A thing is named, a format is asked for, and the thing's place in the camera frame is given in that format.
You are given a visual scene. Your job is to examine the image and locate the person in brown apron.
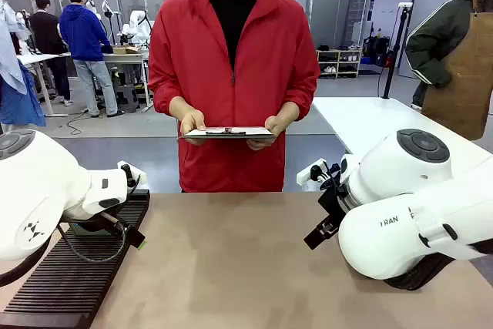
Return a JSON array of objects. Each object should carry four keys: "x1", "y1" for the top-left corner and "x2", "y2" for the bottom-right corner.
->
[{"x1": 404, "y1": 0, "x2": 493, "y2": 142}]

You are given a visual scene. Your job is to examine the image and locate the grey clipboard with paper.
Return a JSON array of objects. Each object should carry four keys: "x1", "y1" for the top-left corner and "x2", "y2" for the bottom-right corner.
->
[{"x1": 177, "y1": 126, "x2": 277, "y2": 141}]

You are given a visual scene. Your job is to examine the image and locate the person in red jacket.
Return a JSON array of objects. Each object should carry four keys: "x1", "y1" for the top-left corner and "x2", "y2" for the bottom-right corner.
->
[{"x1": 147, "y1": 0, "x2": 321, "y2": 194}]

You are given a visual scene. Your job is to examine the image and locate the white desk with slim legs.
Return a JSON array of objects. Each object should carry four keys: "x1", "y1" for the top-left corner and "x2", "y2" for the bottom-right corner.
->
[{"x1": 16, "y1": 51, "x2": 72, "y2": 118}]

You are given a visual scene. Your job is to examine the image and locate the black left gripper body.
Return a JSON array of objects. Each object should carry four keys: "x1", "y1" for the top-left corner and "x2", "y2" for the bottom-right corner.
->
[{"x1": 68, "y1": 216, "x2": 119, "y2": 238}]

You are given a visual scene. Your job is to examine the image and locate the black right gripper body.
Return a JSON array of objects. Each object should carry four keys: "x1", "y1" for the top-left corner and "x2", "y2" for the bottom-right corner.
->
[{"x1": 317, "y1": 182, "x2": 350, "y2": 230}]

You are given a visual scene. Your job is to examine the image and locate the black stand with white top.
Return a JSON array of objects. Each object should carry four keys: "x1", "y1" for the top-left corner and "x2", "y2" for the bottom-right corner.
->
[{"x1": 382, "y1": 2, "x2": 414, "y2": 100}]

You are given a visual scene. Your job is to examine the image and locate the thick black left arm hose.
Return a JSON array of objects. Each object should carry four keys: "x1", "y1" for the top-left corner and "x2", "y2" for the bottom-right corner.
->
[{"x1": 0, "y1": 236, "x2": 53, "y2": 288}]

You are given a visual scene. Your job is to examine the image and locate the wooden shoe shelf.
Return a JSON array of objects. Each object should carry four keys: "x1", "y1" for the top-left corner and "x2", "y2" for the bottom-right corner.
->
[{"x1": 316, "y1": 49, "x2": 364, "y2": 79}]

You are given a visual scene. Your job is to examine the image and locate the white desk with metal legs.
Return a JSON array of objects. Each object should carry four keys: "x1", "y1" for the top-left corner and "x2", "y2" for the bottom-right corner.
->
[{"x1": 100, "y1": 50, "x2": 152, "y2": 111}]

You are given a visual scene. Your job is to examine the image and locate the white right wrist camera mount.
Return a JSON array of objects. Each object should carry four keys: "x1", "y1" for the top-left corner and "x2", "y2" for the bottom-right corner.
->
[{"x1": 296, "y1": 158, "x2": 330, "y2": 192}]

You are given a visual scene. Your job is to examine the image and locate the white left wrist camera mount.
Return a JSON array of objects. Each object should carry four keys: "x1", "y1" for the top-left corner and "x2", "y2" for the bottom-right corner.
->
[{"x1": 116, "y1": 159, "x2": 149, "y2": 187}]

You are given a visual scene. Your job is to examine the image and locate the person's right forearm red sleeve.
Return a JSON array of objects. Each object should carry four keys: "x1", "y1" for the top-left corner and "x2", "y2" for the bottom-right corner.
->
[{"x1": 148, "y1": 70, "x2": 196, "y2": 118}]

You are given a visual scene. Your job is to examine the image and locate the person in light blue shirt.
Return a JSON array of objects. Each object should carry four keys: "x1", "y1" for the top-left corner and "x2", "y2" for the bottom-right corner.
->
[{"x1": 0, "y1": 1, "x2": 47, "y2": 128}]

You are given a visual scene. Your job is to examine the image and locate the person's left hand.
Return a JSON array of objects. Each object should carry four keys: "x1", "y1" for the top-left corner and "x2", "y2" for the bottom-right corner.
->
[{"x1": 246, "y1": 112, "x2": 290, "y2": 152}]

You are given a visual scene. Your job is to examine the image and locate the black step stool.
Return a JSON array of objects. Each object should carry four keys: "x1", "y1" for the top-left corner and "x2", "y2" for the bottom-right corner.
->
[{"x1": 114, "y1": 82, "x2": 140, "y2": 114}]

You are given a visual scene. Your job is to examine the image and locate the black equipment bags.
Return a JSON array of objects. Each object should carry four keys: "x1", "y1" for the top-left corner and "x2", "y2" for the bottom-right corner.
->
[{"x1": 362, "y1": 35, "x2": 393, "y2": 68}]

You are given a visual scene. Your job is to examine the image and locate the person's left forearm red sleeve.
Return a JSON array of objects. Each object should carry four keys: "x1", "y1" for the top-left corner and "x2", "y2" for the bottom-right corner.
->
[{"x1": 275, "y1": 70, "x2": 321, "y2": 119}]

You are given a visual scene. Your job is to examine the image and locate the person in black jacket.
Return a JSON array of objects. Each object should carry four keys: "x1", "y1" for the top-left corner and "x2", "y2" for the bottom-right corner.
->
[{"x1": 29, "y1": 0, "x2": 74, "y2": 108}]

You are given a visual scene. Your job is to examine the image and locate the person in blue hoodie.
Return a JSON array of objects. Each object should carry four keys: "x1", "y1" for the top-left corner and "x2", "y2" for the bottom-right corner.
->
[{"x1": 59, "y1": 0, "x2": 125, "y2": 119}]

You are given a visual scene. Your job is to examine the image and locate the person's right hand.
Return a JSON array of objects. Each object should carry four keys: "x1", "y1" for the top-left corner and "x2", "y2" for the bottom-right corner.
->
[{"x1": 179, "y1": 108, "x2": 208, "y2": 147}]

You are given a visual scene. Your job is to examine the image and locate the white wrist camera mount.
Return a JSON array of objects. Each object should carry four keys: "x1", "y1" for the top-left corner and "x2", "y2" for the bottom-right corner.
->
[
  {"x1": 116, "y1": 159, "x2": 149, "y2": 187},
  {"x1": 296, "y1": 158, "x2": 330, "y2": 192}
]

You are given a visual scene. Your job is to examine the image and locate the black slotted PCB rack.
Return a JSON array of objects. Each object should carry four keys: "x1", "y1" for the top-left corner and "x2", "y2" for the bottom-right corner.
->
[{"x1": 0, "y1": 189, "x2": 151, "y2": 329}]

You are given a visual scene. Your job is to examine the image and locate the thin black left gripper cable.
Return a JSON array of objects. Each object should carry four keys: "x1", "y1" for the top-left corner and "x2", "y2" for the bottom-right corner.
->
[{"x1": 56, "y1": 211, "x2": 130, "y2": 264}]

